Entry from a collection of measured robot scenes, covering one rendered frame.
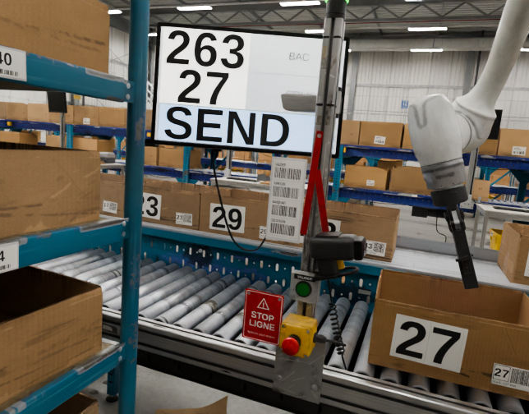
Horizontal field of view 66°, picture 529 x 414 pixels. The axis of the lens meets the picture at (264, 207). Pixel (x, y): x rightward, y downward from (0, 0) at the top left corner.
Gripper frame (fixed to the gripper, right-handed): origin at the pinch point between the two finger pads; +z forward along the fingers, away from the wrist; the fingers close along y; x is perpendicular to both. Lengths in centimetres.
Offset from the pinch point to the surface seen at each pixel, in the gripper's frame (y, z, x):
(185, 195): -49, -38, -98
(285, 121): 2, -46, -33
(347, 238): 16.4, -15.6, -21.8
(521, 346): 0.8, 17.8, 7.0
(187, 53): 10, -68, -51
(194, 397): -65, 60, -133
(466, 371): 1.2, 22.6, -5.2
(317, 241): 17.1, -16.2, -28.0
